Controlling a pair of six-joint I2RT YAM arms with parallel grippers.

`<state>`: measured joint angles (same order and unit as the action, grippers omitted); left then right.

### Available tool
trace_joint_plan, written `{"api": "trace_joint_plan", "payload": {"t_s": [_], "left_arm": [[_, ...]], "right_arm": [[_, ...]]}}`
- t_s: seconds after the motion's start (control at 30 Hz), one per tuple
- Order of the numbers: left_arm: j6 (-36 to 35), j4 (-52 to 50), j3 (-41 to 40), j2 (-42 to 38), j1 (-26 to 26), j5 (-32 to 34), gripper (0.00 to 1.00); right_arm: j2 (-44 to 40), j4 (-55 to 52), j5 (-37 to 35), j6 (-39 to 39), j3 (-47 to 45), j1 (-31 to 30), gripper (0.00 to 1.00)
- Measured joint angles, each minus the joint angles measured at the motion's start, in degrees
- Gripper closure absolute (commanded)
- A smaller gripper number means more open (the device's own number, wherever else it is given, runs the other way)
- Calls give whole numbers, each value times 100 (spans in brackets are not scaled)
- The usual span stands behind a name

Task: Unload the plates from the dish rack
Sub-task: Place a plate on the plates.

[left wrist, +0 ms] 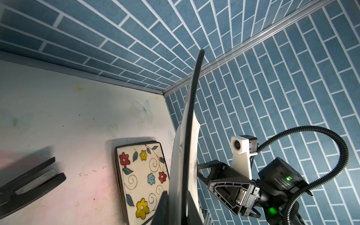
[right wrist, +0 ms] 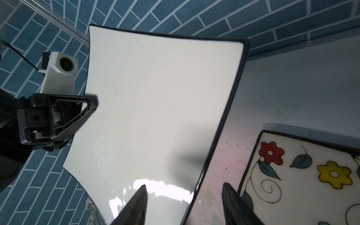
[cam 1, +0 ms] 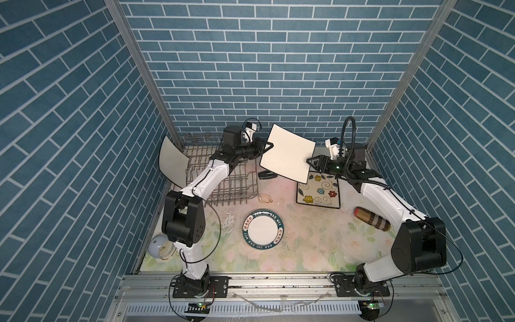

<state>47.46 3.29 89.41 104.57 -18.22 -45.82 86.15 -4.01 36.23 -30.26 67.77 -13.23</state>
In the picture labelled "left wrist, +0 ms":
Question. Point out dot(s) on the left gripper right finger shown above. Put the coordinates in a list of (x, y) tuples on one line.
[(193, 215)]

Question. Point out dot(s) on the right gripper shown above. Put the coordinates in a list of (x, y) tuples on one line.
[(277, 183)]

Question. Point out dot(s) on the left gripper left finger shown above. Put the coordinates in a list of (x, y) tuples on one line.
[(161, 216)]

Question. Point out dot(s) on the white square plate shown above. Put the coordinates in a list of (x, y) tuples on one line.
[(183, 182)]

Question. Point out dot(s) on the floral square plate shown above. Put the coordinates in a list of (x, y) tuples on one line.
[(145, 176)]

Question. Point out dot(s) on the black square plate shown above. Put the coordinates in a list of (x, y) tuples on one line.
[(119, 184)]

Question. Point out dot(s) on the black stapler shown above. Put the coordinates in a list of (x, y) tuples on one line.
[(29, 187)]

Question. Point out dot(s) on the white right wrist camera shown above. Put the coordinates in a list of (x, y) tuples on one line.
[(243, 147)]

